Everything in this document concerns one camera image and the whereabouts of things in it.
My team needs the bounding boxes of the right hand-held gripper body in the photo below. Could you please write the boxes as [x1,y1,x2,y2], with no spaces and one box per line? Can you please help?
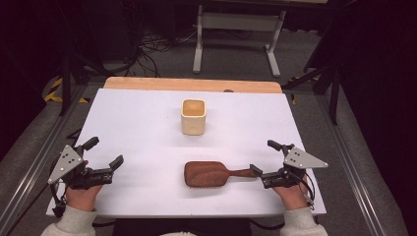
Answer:
[261,143,329,190]

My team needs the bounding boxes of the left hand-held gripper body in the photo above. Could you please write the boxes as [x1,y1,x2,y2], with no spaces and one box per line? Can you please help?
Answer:
[47,145,114,191]

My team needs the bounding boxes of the brown wooden hairbrush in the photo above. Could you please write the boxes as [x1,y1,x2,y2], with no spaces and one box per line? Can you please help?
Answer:
[183,160,259,189]

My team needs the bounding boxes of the person's right hand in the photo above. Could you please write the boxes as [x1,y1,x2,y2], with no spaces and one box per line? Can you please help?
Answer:
[271,174,311,211]

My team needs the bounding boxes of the person's left hand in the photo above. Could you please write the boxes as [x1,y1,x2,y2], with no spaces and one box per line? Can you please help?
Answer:
[65,159,103,212]

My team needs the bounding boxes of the white table sheet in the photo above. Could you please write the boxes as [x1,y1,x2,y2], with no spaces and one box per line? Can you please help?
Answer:
[45,88,328,219]

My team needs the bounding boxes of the yellow black hazard tape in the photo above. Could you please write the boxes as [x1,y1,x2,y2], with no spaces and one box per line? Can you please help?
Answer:
[43,76,90,104]

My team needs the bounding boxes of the black metal stand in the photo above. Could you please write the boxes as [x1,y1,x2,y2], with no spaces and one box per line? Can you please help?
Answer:
[58,38,109,117]
[282,45,342,126]

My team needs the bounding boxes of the cream square cup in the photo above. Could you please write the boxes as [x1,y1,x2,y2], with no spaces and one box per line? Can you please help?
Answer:
[180,98,208,137]

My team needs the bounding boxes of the wooden table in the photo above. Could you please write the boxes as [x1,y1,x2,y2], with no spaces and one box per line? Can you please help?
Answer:
[102,76,283,94]

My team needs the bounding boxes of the aluminium floor rail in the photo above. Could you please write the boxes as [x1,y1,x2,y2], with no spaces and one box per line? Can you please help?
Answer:
[0,84,89,232]
[314,93,389,236]

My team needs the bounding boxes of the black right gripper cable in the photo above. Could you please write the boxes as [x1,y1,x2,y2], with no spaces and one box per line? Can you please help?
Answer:
[293,170,317,210]

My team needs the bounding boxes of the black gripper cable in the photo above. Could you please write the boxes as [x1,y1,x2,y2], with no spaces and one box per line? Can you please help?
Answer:
[48,181,68,219]
[293,170,317,210]

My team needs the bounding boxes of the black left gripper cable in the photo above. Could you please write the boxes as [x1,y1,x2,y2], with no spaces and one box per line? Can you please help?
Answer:
[48,181,68,219]

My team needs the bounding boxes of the bundle of black floor cables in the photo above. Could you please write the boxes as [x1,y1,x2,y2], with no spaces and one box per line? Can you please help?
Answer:
[129,28,198,79]

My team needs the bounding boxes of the white metal table frame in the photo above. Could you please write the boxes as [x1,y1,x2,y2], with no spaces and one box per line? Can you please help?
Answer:
[192,4,287,79]

